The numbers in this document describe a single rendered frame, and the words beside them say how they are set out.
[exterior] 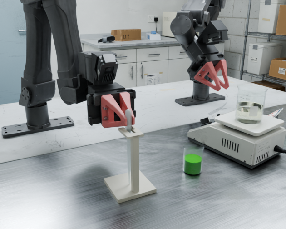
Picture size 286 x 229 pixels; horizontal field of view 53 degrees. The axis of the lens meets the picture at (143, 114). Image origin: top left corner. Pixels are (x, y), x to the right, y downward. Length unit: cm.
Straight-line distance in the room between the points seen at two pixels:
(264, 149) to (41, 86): 58
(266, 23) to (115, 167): 294
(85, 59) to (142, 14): 319
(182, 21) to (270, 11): 262
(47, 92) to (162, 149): 35
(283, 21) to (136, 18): 167
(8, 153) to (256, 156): 58
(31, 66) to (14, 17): 260
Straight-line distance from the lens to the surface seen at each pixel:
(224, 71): 84
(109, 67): 59
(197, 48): 83
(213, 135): 72
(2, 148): 82
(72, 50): 70
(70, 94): 70
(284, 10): 323
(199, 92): 111
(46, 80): 83
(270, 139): 70
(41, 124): 88
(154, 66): 330
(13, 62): 344
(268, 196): 62
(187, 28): 80
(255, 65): 340
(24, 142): 83
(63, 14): 70
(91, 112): 59
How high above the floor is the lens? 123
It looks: 20 degrees down
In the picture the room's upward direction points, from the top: straight up
